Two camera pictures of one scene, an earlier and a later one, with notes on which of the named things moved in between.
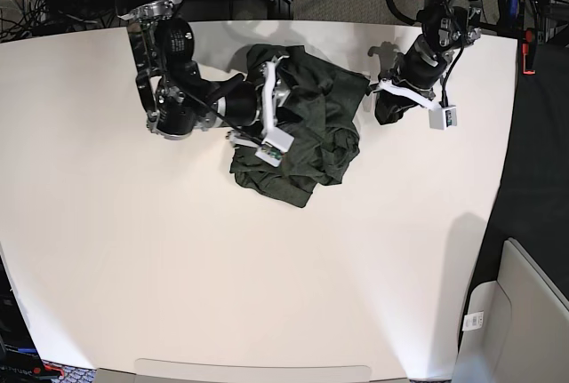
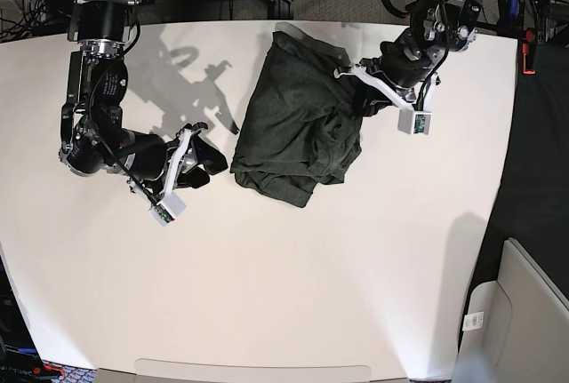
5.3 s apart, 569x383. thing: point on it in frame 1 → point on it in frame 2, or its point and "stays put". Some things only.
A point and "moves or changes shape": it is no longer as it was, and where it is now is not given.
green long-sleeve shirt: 325,144 moves or changes shape
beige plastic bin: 515,329 stays put
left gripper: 243,104 → 148,156
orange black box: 20,361 stays put
